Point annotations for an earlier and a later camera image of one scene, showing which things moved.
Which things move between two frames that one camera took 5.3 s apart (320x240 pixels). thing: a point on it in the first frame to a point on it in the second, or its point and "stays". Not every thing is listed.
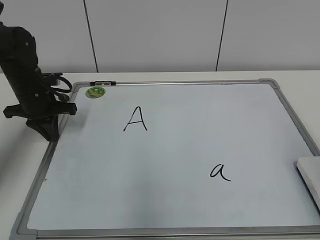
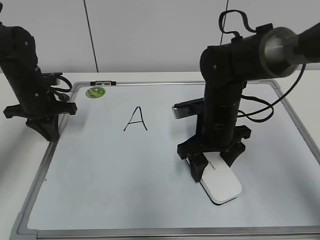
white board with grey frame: x=207 y=159 stays
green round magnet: x=95 y=92 stays
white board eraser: x=309 y=168 to x=219 y=182
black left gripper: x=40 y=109 stays
